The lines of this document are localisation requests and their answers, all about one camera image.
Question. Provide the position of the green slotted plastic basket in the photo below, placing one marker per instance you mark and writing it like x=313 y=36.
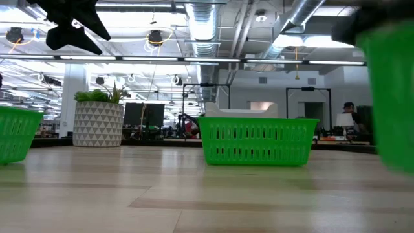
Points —
x=393 y=97
x=16 y=136
x=258 y=142

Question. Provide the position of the black background monitors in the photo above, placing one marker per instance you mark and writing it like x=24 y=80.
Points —
x=144 y=115

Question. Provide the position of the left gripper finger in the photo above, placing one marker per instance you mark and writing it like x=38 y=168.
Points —
x=71 y=39
x=92 y=21

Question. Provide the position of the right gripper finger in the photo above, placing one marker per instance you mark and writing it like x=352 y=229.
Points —
x=346 y=29

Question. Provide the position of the silver ribbed ventilation duct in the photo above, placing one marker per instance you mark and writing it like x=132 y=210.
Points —
x=203 y=26

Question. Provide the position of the silver slanted ventilation duct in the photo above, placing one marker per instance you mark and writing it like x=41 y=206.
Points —
x=299 y=14

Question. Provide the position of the overhead light strip bar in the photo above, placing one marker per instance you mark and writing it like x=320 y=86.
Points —
x=148 y=59

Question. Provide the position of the succulent in patterned white pot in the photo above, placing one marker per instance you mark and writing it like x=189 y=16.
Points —
x=97 y=124

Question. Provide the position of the background black robot arm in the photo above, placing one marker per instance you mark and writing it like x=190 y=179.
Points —
x=189 y=119

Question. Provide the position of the white plastic basket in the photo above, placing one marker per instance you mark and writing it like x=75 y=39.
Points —
x=241 y=113

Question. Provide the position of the white building column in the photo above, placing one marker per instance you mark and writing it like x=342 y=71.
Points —
x=72 y=97

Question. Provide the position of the white desk lamp shade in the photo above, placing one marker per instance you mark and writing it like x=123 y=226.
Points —
x=344 y=119

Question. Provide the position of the black background rig frame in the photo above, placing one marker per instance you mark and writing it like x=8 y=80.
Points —
x=207 y=85
x=308 y=88

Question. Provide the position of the person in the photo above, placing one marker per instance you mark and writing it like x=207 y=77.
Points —
x=351 y=111

